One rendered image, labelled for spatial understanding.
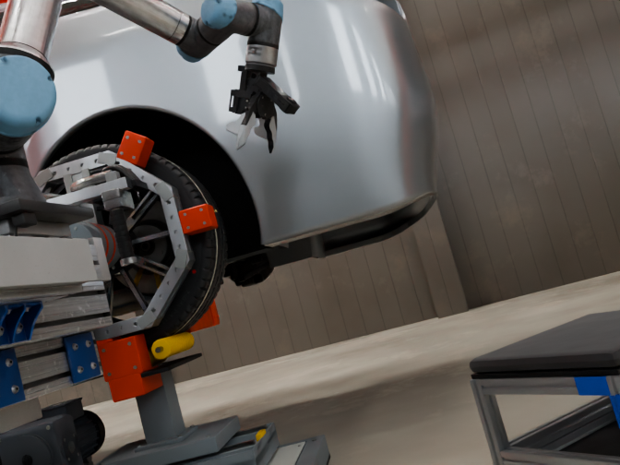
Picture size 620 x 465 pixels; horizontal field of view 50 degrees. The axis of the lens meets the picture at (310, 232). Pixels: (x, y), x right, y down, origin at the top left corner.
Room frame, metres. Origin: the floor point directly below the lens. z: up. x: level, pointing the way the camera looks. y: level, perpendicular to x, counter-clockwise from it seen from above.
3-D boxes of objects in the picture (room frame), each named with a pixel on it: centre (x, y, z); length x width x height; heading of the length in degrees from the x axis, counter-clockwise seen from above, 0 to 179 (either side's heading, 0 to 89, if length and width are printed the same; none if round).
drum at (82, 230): (1.89, 0.63, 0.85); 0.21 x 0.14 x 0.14; 175
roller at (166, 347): (2.05, 0.50, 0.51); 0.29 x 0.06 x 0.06; 175
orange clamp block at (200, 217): (1.94, 0.31, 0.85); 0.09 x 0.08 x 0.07; 85
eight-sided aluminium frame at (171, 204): (1.97, 0.62, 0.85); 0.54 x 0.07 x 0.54; 85
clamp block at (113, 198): (1.75, 0.47, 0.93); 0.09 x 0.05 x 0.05; 175
